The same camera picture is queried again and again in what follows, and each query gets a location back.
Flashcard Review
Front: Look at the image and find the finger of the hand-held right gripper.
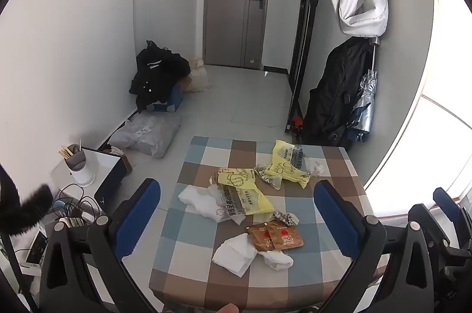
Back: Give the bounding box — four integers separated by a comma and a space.
432, 187, 471, 284

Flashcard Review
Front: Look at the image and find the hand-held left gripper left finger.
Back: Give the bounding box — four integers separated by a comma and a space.
39, 178, 162, 313

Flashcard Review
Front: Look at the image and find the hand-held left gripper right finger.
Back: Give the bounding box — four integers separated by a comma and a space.
313, 180, 436, 313

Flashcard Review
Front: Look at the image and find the small silver foil wrapper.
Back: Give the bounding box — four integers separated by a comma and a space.
273, 210, 300, 226

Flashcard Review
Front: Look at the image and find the brown sachet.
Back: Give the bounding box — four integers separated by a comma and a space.
247, 222, 275, 252
267, 221, 305, 250

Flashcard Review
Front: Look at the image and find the clear plastic wrapper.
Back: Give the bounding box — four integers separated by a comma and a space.
295, 147, 325, 178

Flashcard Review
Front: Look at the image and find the small white tissue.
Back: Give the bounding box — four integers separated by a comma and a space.
258, 250, 294, 271

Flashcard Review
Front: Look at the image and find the yellow plastic bag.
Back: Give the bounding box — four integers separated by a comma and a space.
217, 167, 275, 216
263, 140, 314, 188

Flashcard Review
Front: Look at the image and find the white printed plastic bag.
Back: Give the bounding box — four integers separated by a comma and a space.
208, 184, 251, 225

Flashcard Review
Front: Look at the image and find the large white tissue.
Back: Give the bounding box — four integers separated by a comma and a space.
212, 234, 259, 278

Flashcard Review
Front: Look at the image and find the white and black box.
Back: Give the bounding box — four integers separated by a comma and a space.
52, 147, 127, 214

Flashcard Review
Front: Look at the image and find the white stick holder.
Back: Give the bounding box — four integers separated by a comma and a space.
59, 140, 97, 187

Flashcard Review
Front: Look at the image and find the grey plastic parcel bag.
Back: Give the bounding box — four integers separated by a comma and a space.
110, 112, 182, 159

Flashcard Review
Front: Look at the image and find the checked tablecloth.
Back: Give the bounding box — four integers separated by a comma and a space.
149, 136, 389, 313

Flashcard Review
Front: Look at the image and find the small white box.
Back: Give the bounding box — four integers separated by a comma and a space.
25, 230, 50, 267

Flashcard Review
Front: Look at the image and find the silver folding umbrella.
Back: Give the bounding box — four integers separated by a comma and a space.
348, 36, 382, 143

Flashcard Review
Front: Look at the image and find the blue box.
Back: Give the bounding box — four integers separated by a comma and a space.
145, 82, 185, 113

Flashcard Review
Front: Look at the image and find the black hanging jacket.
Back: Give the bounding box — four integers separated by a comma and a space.
302, 38, 375, 148

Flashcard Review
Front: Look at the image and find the black clothes pile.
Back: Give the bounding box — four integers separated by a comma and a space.
129, 40, 191, 111

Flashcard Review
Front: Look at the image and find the beige bag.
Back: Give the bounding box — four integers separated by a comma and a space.
182, 58, 212, 92

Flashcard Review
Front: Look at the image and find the black metal stand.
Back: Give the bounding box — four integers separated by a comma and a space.
284, 0, 322, 135

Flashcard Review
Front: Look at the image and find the grey door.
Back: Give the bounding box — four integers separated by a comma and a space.
202, 0, 274, 69

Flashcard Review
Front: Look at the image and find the tangle of cables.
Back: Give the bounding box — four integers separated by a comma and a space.
52, 184, 103, 229

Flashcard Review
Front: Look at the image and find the black braided cable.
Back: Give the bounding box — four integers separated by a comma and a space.
0, 163, 53, 237

